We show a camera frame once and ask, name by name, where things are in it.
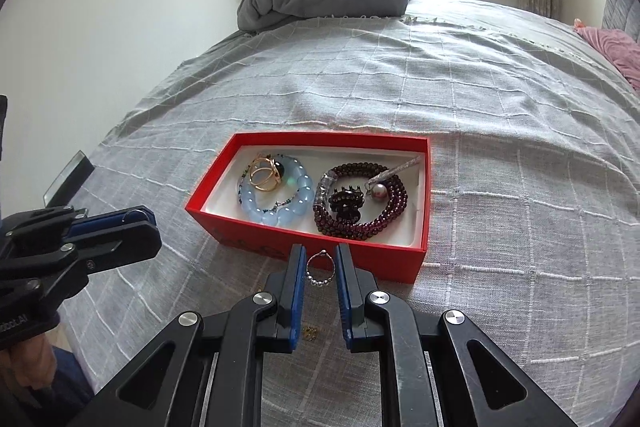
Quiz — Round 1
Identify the dark red bead bracelet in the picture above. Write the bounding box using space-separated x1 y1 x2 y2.
313 160 424 242

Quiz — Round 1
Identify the grey plaid bedspread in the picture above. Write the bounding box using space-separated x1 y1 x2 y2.
62 0 639 426

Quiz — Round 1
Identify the grey padded headboard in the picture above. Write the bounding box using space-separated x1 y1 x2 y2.
602 0 640 42

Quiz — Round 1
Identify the glass edged nightstand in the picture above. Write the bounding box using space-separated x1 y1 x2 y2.
43 150 94 208

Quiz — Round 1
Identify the gold green stone ring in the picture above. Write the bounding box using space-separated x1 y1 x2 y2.
248 154 288 194

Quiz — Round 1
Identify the black hair claw clip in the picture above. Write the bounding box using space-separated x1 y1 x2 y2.
329 185 364 225

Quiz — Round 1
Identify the silver bead ring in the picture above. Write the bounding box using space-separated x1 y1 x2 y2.
304 249 335 289

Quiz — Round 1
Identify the pink pillow far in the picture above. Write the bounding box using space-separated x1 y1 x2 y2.
574 18 640 93

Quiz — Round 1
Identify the light blue bead bracelet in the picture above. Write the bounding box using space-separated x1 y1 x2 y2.
235 152 316 228

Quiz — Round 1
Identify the red Ace box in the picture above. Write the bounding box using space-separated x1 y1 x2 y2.
186 131 432 284

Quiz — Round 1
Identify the person's left hand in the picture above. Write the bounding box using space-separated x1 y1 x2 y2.
1 334 58 390

